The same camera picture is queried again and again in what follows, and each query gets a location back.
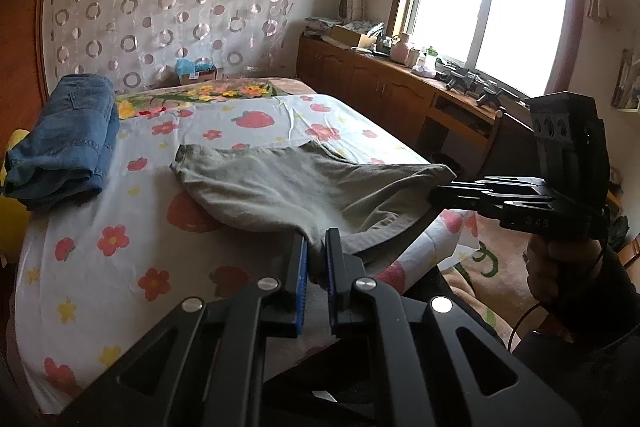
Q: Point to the floral blanket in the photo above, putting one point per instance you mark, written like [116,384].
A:
[200,94]

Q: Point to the person's right forearm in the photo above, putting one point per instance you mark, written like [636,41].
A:
[600,357]

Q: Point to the strawberry print bed sheet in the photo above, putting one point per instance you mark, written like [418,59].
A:
[125,267]

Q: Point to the yellow pillow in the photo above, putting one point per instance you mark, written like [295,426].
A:
[7,222]

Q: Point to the pink jug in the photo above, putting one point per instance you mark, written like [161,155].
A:
[400,49]

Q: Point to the folded blue jeans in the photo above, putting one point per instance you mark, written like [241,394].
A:
[65,137]

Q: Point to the circle pattern sheer curtain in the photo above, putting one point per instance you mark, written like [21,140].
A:
[175,7]

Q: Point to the open cardboard box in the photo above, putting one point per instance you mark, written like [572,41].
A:
[350,36]

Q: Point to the stack of printed papers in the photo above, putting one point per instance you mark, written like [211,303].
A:
[322,26]

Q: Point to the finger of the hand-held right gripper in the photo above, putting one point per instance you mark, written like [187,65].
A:
[465,199]
[495,182]

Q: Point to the window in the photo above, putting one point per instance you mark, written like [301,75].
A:
[500,7]

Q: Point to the green cap bottle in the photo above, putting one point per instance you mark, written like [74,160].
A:
[431,58]

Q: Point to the black gripper devices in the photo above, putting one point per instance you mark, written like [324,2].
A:
[470,82]

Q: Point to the cardboard box with blue cloth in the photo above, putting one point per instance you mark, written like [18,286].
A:
[196,72]

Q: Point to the wooden wardrobe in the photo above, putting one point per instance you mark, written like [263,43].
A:
[25,57]

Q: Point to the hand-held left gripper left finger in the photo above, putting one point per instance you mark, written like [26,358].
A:
[301,267]

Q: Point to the grey-green pants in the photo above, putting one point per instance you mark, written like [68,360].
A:
[280,187]

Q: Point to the wooden cabinet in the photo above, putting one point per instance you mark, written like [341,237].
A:
[360,77]

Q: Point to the white cup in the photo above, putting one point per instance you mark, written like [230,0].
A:
[415,58]

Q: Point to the person's right hand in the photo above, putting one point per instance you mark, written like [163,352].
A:
[555,272]

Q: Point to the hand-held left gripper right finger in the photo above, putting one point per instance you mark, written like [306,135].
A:
[330,267]

